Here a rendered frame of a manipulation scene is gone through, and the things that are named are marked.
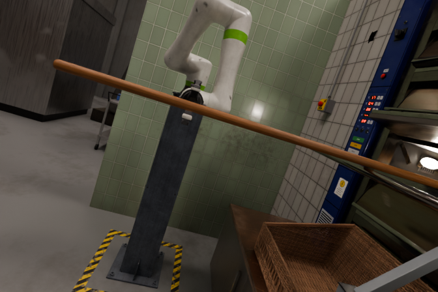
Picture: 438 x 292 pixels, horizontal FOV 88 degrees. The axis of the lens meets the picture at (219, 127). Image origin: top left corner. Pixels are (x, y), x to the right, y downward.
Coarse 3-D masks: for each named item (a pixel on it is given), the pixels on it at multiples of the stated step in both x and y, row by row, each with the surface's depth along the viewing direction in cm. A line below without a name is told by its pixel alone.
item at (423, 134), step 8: (376, 120) 113; (384, 120) 107; (392, 120) 101; (400, 120) 97; (408, 120) 94; (416, 120) 90; (424, 120) 87; (432, 120) 85; (392, 128) 112; (400, 128) 106; (408, 128) 101; (416, 128) 95; (424, 128) 91; (432, 128) 87; (408, 136) 111; (416, 136) 104; (424, 136) 99; (432, 136) 94
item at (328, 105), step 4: (320, 100) 179; (328, 100) 170; (332, 100) 171; (324, 104) 172; (328, 104) 171; (332, 104) 171; (320, 108) 176; (324, 108) 171; (328, 108) 171; (332, 108) 171; (324, 112) 178; (328, 112) 172
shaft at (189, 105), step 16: (64, 64) 64; (96, 80) 65; (112, 80) 66; (144, 96) 68; (160, 96) 68; (208, 112) 70; (224, 112) 72; (256, 128) 72; (272, 128) 74; (304, 144) 75; (320, 144) 76; (352, 160) 78; (368, 160) 79; (400, 176) 81; (416, 176) 82
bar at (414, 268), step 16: (336, 160) 94; (368, 176) 77; (384, 176) 71; (400, 192) 65; (416, 192) 60; (432, 208) 56; (432, 256) 46; (400, 272) 46; (416, 272) 46; (352, 288) 47; (368, 288) 46; (384, 288) 45
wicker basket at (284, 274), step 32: (288, 224) 115; (320, 224) 116; (352, 224) 118; (256, 256) 110; (288, 256) 117; (320, 256) 119; (352, 256) 109; (384, 256) 97; (288, 288) 79; (320, 288) 101; (416, 288) 82
